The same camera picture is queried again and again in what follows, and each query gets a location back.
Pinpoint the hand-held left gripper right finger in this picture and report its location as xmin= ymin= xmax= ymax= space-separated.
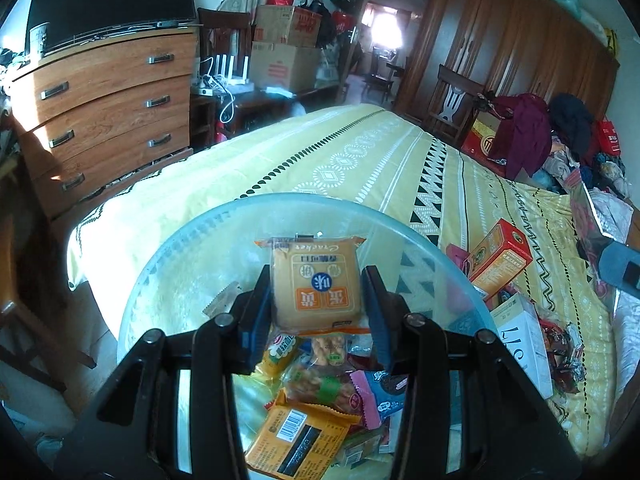
xmin=360 ymin=265 xmax=583 ymax=480

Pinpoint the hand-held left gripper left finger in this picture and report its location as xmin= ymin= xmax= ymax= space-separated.
xmin=52 ymin=262 xmax=273 ymax=480

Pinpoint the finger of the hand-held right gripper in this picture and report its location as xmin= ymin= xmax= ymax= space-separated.
xmin=597 ymin=242 xmax=640 ymax=292

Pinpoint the small silver snack packet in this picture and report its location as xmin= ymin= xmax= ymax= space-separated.
xmin=202 ymin=285 xmax=241 ymax=318

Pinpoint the yellow and green snack packet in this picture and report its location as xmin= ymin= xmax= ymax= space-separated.
xmin=255 ymin=332 xmax=301 ymax=378

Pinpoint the clear packet of round biscuits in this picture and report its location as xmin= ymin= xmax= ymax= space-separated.
xmin=300 ymin=332 xmax=373 ymax=368

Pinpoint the maroon foil snack packet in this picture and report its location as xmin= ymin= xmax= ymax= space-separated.
xmin=570 ymin=180 xmax=633 ymax=243

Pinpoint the pale orange cracker packet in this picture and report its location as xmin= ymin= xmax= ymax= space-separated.
xmin=254 ymin=235 xmax=368 ymax=336

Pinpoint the pink snack packet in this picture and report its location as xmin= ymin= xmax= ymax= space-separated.
xmin=350 ymin=369 xmax=408 ymax=431

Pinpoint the large clear glass bowl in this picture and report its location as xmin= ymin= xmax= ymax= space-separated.
xmin=116 ymin=192 xmax=501 ymax=480

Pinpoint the clear peanut packet green label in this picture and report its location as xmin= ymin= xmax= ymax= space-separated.
xmin=282 ymin=360 xmax=361 ymax=413

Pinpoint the pile of snack packets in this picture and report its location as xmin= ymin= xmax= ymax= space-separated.
xmin=442 ymin=242 xmax=588 ymax=396

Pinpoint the orange packet with barcode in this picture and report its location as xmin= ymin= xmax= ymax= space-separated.
xmin=244 ymin=387 xmax=363 ymax=478

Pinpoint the pile of clothes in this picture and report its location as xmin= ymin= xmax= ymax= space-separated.
xmin=530 ymin=92 xmax=631 ymax=201

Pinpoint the orange carton box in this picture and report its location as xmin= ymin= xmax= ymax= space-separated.
xmin=462 ymin=218 xmax=533 ymax=301

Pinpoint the white and black carton box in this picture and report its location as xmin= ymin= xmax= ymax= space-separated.
xmin=489 ymin=292 xmax=555 ymax=401

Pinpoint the red paper bag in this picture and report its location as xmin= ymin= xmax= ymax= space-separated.
xmin=595 ymin=117 xmax=623 ymax=158

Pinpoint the maroon garment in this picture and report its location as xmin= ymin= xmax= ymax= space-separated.
xmin=487 ymin=92 xmax=553 ymax=181

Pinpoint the yellow patterned bedsheet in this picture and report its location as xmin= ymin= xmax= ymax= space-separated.
xmin=66 ymin=102 xmax=618 ymax=461

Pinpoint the red gift box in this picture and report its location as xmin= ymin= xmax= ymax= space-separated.
xmin=460 ymin=110 xmax=521 ymax=176

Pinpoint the dark wooden desk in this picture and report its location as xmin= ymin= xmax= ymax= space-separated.
xmin=190 ymin=82 xmax=346 ymax=146

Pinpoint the wooden chair with pale back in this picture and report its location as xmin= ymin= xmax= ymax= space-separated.
xmin=422 ymin=64 xmax=488 ymax=143

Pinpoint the wooden wardrobe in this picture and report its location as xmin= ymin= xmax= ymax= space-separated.
xmin=395 ymin=0 xmax=621 ymax=131

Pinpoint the white router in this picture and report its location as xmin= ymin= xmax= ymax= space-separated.
xmin=200 ymin=52 xmax=246 ymax=92

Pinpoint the large cardboard box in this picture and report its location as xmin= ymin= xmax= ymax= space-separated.
xmin=248 ymin=41 xmax=326 ymax=93

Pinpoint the wooden chest of drawers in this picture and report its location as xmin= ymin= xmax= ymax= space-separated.
xmin=7 ymin=22 xmax=198 ymax=221

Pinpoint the dark wooden chair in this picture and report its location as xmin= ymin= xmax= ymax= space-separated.
xmin=196 ymin=7 xmax=253 ymax=81

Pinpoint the cardboard box with red print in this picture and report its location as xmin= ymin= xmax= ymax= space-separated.
xmin=252 ymin=4 xmax=323 ymax=48

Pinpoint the black bag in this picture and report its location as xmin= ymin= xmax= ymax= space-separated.
xmin=315 ymin=2 xmax=341 ymax=48

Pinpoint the black flat television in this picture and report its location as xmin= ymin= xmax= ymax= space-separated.
xmin=24 ymin=0 xmax=197 ymax=53

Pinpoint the grey cup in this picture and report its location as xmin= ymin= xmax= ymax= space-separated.
xmin=27 ymin=22 xmax=51 ymax=58

